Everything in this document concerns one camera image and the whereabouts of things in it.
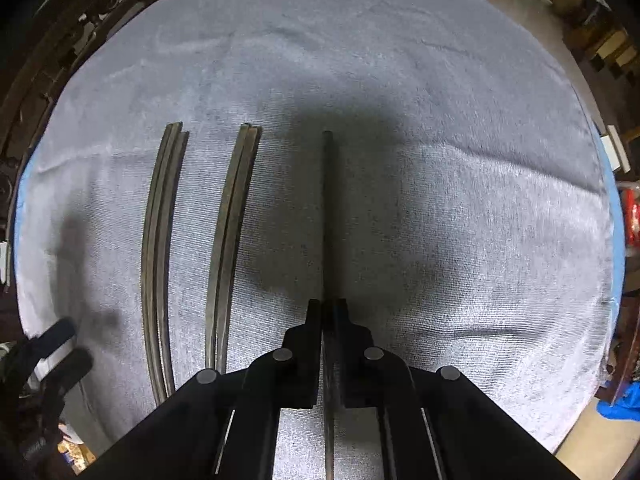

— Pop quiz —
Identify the light blue cloth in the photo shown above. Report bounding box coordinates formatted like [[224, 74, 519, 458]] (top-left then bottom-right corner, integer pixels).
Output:
[[11, 120, 628, 311]]

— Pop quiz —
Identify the grey towel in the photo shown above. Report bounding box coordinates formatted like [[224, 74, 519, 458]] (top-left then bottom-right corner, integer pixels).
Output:
[[17, 0, 618, 480]]

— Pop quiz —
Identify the colourful snack packet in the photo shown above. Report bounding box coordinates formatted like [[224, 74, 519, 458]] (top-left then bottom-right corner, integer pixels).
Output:
[[57, 424, 97, 473]]

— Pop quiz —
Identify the white step stool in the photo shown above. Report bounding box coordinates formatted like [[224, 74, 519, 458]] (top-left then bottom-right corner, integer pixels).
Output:
[[601, 127, 632, 173]]

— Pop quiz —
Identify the dark metal chopstick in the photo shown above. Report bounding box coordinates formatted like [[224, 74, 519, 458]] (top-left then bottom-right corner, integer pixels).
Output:
[[320, 130, 337, 480], [152, 131, 191, 396], [141, 121, 183, 407], [204, 122, 253, 372], [215, 126, 263, 375]]

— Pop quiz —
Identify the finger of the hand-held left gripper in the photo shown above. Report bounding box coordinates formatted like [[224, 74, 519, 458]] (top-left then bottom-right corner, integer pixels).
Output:
[[25, 320, 77, 362], [39, 350, 94, 402]]

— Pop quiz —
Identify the carved dark wooden table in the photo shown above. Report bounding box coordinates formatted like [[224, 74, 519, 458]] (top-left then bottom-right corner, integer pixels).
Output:
[[0, 0, 197, 241]]

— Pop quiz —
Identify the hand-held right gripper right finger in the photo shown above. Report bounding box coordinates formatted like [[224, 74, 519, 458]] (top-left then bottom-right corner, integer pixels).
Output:
[[332, 299, 576, 480]]

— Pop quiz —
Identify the red plastic stool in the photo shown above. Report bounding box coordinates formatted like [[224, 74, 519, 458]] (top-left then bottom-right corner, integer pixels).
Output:
[[620, 185, 640, 257]]

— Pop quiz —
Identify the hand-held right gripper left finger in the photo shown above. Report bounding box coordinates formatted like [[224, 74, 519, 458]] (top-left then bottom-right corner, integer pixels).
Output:
[[75, 299, 323, 480]]

